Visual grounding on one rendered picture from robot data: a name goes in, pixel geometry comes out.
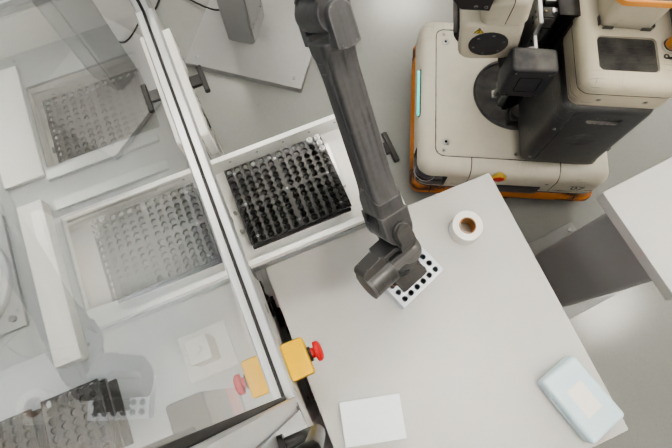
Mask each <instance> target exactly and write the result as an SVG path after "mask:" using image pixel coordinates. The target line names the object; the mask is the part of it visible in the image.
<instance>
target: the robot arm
mask: <svg viewBox="0 0 672 448"><path fill-rule="evenodd" d="M294 5H295V10H294V16H295V21H296V23H297V25H298V27H299V30H300V33H301V36H302V39H303V42H304V45H305V47H309V50H310V52H311V55H312V57H313V59H314V60H315V61H316V64H317V66H318V69H319V71H320V74H321V77H322V79H323V82H324V85H325V88H326V91H327V94H328V97H329V100H330V103H331V106H332V109H333V112H334V115H335V119H336V122H337V125H338V128H339V131H340V134H341V137H342V140H343V143H344V146H345V149H346V152H347V155H348V158H349V161H350V164H351V167H352V170H353V173H354V176H355V179H356V183H357V186H358V190H359V199H360V202H361V205H362V208H363V210H361V212H362V215H363V218H364V221H365V224H366V227H367V229H368V230H369V231H370V232H371V233H373V234H375V235H376V236H377V237H378V239H379V240H378V241H377V242H376V243H375V244H374V245H372V246H371V247H370V248H369V250H370V251H369V252H368V254H367V255H366V256H365V257H364V258H363V259H362V260H361V261H360V262H359V263H358V264H357V265H356V266H355V267H354V273H355V274H356V278H357V280H358V281H359V283H360V284H361V285H362V287H363V288H364V289H365V290H366V291H367V292H368V293H369V294H370V295H371V296H372V297H373V298H375V299H377V298H378V297H379V296H381V295H382V294H383V293H384V292H385V291H386V290H387V289H388V288H389V287H390V286H391V285H393V286H394V287H396V286H398V287H399V288H400V289H401V290H402V292H404V293H405V292H406V291H408V290H409V289H410V288H411V287H412V286H413V285H414V284H415V283H416V282H417V281H418V280H419V279H421V278H422V277H423V276H424V275H425V274H426V273H427V270H426V268H425V267H424V266H423V265H422V264H421V263H420V262H419V261H418V259H419V258H420V256H421V253H422V247H421V244H420V242H419V241H418V240H417V238H416V237H415V234H414V232H413V224H412V220H411V216H410V213H409V209H408V206H407V205H405V204H404V203H403V200H402V197H401V193H400V191H399V189H398V187H397V185H396V184H395V181H394V178H393V176H392V173H391V170H390V166H389V163H388V160H387V156H386V153H385V149H384V146H383V143H382V139H381V136H380V132H379V129H378V126H377V122H376V119H375V115H374V112H373V109H372V105H371V102H370V98H369V95H368V92H367V88H366V85H365V81H364V78H363V75H362V71H361V68H360V64H359V60H358V55H357V50H356V44H357V43H358V42H359V41H360V40H361V37H360V33H359V30H358V26H357V23H356V19H355V16H354V12H353V9H352V6H351V1H350V0H294Z"/></svg>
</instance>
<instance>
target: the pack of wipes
mask: <svg viewBox="0 0 672 448"><path fill-rule="evenodd" d="M538 386H539V387H540V388H541V390H542V391H543V392H544V393H545V394H546V396H547V397H548V398H549V400H550V401H551V402H552V403H553V404H554V406H555V407H556V408H557V409H558V410H559V412H560V413H561V414H562V415H563V417H564V418H565V419H566V420H567V421H568V423H569V424H570V425H571V426H572V427H573V429H574V430H575V431H576V432H577V433H578V435H579V436H580V437H581V438H582V439H583V440H584V441H585V442H587V443H591V444H595V443H596V442H598V441H599V440H600V439H601V438H602V437H603V436H604V435H605V434H606V433H607V432H608V431H609V430H610V429H611V428H613V427H614V426H615V425H616V424H617V423H618V422H619V421H620V420H621V419H622V418H623V417H624V414H623V412H622V410H621V409H620V408H619V407H618V406H617V405H616V403H615V402H614V401H613V400H612V399H611V398H610V396H609V395H608V394H607V393H606V392H605V391H604V389H603V388H602V387H601V386H600V385H599V384H598V382H597V381H596V380H595V379H594V378H593V377H592V375H591V374H590V373H589V372H588V371H587V370H586V368H585V367H584V366H583V365H582V364H581V363H580V361H579V360H578V359H577V358H576V357H574V356H566V357H564V358H563V359H562V360H561V361H560V362H559V363H557V364H556V365H555V366H554V367H553V368H552V369H551V370H549V371H548V372H547V373H546V374H545V375H544V376H543V377H541V378H540V379H539V380H538Z"/></svg>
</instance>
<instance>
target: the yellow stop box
mask: <svg viewBox="0 0 672 448"><path fill-rule="evenodd" d="M280 349H281V352H282V355H283V357H284V360H285V363H286V365H287V368H288V371H289V374H290V376H291V379H292V380H293V381H298V380H300V379H303V378H305V377H307V376H310V375H312V374H314V373H315V368H314V366H313V363H312V361H314V358H313V356H312V354H311V351H310V348H309V347H306V345H305V342H304V340H303V339H302V338H301V337H298V338H295V339H293V340H291V341H288V342H286V343H284V344H281V345H280Z"/></svg>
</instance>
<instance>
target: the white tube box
mask: <svg viewBox="0 0 672 448"><path fill-rule="evenodd" d="M418 261H419V262H420V263H421V264H422V265H423V266H424V267H425V268H426V270H427V273H426V274H425V275H424V276H423V277H422V278H421V279H419V280H418V281H417V282H416V283H415V284H414V285H413V286H412V287H411V288H410V289H409V290H408V291H406V292H405V293H404V292H402V290H401V289H400V288H399V287H398V286H396V287H394V286H393V285H391V286H390V287H389V288H388V289H387V290H386V291H385V292H386V293H387V294H388V295H389V296H390V297H391V298H392V300H393V301H394V302H395V303H396V304H397V305H398V306H399V307H400V308H401V309H402V310H403V309H404V308H405V307H406V306H407V305H408V304H409V303H410V302H411V301H412V300H413V299H414V298H415V297H416V296H417V295H418V294H419V293H420V292H421V291H422V290H424V289H425V288H426V287H427V286H428V285H429V284H430V283H431V282H432V281H433V280H434V279H435V278H436V277H437V276H438V275H439V274H440V273H441V272H442V271H443V270H444V269H443V268H442V267H441V266H440V265H439V264H438V263H437V262H436V261H435V260H434V259H433V258H432V257H431V256H430V255H429V254H428V253H427V252H426V251H425V250H424V249H423V248H422V253H421V256H420V258H419V259H418Z"/></svg>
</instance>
